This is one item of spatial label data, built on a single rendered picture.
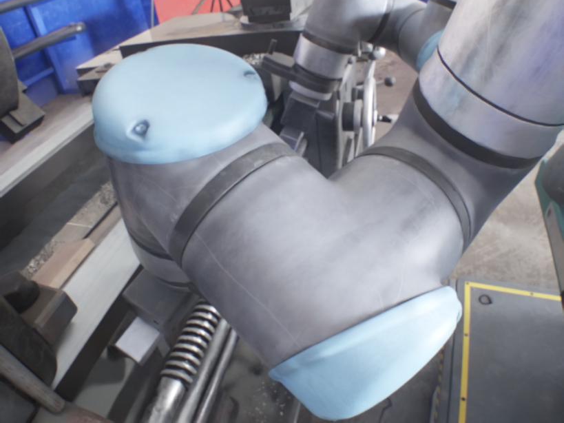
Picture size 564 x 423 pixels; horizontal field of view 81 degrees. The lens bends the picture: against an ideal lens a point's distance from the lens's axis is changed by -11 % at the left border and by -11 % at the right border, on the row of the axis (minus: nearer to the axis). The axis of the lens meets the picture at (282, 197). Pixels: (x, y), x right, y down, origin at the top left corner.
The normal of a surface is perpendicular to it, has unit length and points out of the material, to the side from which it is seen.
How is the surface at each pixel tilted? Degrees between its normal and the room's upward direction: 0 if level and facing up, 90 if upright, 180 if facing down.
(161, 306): 24
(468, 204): 59
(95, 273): 36
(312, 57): 78
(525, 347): 0
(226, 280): 66
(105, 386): 90
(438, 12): 72
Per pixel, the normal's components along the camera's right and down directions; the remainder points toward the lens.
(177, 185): -0.33, -0.12
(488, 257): -0.12, -0.78
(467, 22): -0.97, 0.09
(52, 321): 0.96, 0.07
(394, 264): 0.37, -0.57
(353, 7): 0.08, 0.59
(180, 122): 0.12, -0.62
